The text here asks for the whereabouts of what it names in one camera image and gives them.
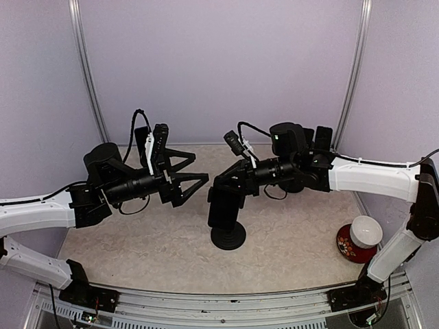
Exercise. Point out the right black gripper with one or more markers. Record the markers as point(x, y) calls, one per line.
point(244, 171)

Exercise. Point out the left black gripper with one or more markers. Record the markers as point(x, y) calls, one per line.
point(171, 192)

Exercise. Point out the black pole phone stand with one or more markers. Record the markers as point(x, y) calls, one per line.
point(229, 240)
point(291, 186)

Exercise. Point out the black phone blue edge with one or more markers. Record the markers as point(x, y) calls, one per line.
point(323, 138)
point(141, 134)

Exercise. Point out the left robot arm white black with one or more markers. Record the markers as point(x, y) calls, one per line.
point(110, 183)

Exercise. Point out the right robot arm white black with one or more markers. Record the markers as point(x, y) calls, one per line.
point(303, 158)

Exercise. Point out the red floral plate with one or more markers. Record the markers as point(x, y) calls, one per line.
point(351, 251)

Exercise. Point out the white bowl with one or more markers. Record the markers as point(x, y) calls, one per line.
point(365, 232)

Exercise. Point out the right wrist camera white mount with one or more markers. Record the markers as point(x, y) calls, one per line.
point(241, 147)

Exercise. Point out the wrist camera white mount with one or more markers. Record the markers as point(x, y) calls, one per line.
point(241, 147)
point(155, 147)

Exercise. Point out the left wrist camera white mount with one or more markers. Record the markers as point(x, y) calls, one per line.
point(155, 147)

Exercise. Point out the front aluminium rail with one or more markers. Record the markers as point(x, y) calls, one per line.
point(305, 308)

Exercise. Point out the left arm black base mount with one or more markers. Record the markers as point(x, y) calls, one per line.
point(91, 297)

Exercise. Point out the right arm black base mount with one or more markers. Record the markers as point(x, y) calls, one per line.
point(352, 297)

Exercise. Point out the right aluminium frame post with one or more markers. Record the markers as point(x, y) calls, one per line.
point(360, 45)

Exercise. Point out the aluminium frame post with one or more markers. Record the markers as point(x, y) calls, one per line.
point(360, 45)
point(78, 31)

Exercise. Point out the left aluminium frame post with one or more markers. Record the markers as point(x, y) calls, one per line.
point(78, 31)

